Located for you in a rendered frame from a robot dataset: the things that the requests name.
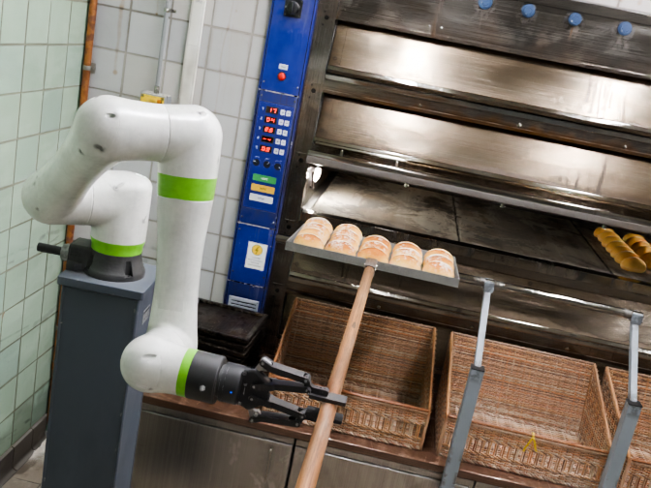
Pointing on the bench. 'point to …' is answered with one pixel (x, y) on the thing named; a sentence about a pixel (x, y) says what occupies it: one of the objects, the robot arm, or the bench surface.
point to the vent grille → (243, 303)
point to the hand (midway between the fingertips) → (326, 406)
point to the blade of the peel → (377, 261)
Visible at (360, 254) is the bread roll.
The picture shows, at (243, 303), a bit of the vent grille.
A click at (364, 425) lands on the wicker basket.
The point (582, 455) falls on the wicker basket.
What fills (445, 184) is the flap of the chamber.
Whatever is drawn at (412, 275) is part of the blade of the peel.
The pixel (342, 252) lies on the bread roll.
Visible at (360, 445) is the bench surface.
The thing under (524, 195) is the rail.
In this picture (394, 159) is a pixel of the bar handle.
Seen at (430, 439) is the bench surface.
